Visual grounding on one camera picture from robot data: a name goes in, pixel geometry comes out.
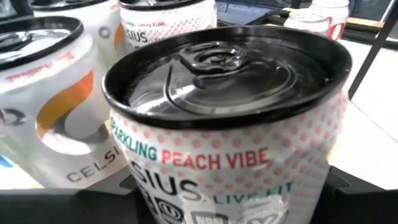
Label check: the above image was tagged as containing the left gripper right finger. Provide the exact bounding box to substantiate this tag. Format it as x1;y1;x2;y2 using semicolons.
310;166;398;224

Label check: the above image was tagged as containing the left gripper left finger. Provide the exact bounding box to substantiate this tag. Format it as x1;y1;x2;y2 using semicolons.
0;174;150;224

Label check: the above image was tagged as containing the white orange Celsius can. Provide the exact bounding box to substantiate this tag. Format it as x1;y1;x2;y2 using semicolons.
0;16;133;190
29;0;135;70

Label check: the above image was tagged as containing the silver Diet Coke can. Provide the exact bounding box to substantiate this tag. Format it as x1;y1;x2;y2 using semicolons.
283;8;331;37
309;0;351;41

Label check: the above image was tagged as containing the black aluminium table frame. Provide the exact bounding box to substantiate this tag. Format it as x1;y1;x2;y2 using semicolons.
338;27;398;50

